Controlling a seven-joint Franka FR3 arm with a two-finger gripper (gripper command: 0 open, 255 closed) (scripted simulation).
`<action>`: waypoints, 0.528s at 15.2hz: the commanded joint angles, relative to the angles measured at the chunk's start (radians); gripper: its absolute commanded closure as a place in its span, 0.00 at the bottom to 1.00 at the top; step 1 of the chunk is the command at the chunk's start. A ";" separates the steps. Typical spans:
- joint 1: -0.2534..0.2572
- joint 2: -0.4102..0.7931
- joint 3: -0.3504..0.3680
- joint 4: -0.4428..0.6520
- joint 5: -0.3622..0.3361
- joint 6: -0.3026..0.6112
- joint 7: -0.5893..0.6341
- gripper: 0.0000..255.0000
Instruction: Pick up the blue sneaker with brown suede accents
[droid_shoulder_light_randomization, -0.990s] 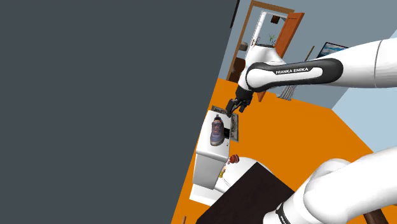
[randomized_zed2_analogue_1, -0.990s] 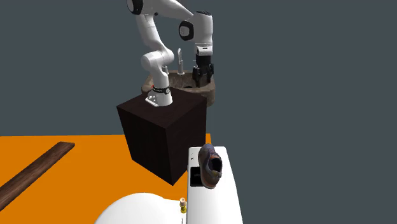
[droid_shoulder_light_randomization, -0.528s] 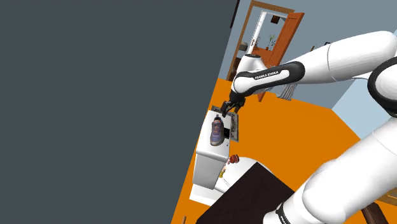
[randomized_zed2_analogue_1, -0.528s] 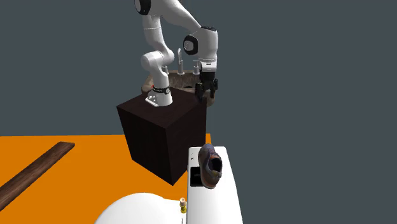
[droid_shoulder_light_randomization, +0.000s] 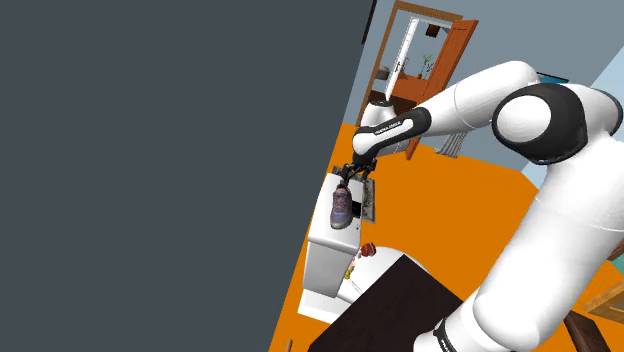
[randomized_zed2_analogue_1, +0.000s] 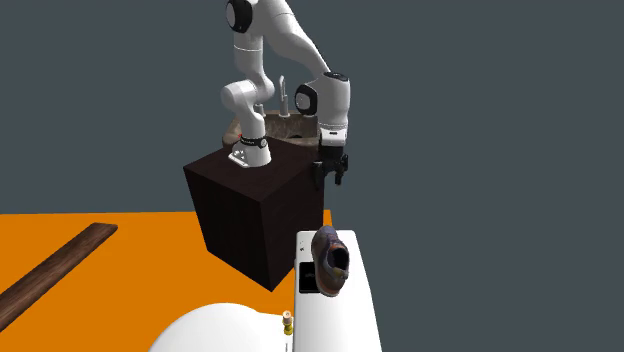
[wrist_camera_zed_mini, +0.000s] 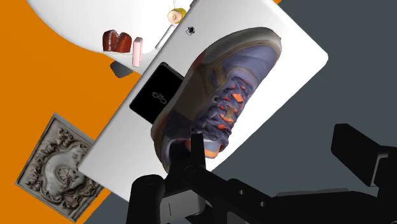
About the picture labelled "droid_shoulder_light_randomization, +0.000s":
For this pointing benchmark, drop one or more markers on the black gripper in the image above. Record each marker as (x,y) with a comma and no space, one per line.
(363,161)

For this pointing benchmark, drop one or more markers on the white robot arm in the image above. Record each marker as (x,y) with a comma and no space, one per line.
(551,229)

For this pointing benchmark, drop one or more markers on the purple grey sneaker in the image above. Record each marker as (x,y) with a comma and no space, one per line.
(341,210)

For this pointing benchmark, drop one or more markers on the small figure with brown hat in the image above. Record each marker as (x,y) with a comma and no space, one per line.
(366,250)

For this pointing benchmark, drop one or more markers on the white radiator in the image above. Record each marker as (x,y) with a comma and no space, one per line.
(451,145)

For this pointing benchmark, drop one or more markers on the brown wooden door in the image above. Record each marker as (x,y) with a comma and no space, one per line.
(451,58)

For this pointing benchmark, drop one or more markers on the brown wooden furniture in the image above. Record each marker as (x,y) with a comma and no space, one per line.
(592,331)

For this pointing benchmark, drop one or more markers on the teal wall picture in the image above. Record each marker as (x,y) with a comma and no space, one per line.
(553,78)

